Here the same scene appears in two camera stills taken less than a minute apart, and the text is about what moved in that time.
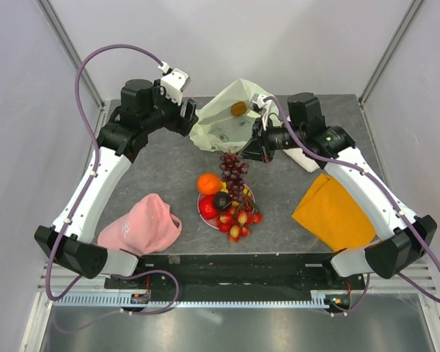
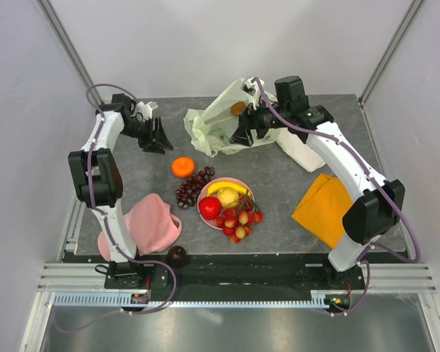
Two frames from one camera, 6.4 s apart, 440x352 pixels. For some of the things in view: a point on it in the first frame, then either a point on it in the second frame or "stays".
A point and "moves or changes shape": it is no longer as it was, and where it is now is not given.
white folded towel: (307, 163) stays
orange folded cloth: (328, 210) stays
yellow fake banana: (225, 189) -> (214, 188)
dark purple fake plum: (222, 201) -> (177, 256)
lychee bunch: (238, 220) stays
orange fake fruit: (208, 184) -> (182, 167)
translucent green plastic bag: (225, 122) moves or changes shape
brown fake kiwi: (238, 108) stays
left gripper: (181, 125) -> (156, 141)
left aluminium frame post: (61, 34) stays
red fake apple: (207, 207) stays
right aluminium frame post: (392, 43) stays
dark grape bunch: (234, 169) -> (186, 194)
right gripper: (255, 149) -> (248, 119)
